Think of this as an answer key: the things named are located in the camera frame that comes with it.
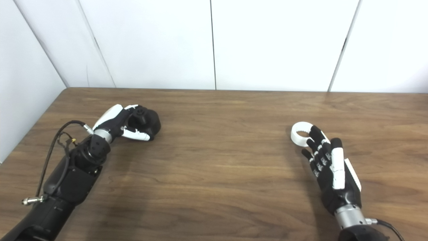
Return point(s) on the right black and white hand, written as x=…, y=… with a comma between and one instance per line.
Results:
x=341, y=194

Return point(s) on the left black and white hand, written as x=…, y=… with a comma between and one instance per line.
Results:
x=112, y=124

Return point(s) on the round black plastic part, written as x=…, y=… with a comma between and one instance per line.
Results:
x=152, y=122

